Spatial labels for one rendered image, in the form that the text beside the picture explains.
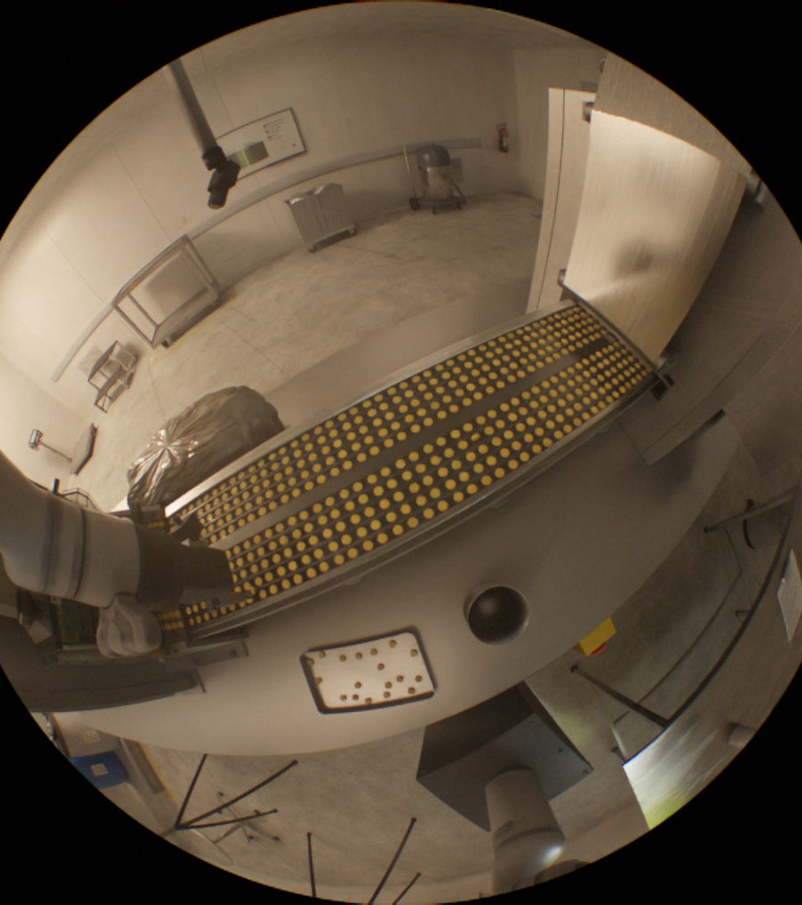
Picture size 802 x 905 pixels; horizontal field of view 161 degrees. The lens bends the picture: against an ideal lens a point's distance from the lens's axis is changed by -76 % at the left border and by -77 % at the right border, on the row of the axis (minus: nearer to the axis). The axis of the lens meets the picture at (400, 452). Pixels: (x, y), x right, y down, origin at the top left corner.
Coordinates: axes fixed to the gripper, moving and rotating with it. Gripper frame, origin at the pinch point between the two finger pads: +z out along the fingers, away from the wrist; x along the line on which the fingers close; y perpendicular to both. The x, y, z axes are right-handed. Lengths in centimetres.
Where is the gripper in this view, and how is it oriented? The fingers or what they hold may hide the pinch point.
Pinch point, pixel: (250, 598)
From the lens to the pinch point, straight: 39.0
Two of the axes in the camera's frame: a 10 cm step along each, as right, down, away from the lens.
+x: -8.8, 4.7, -0.6
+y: -4.5, -7.8, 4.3
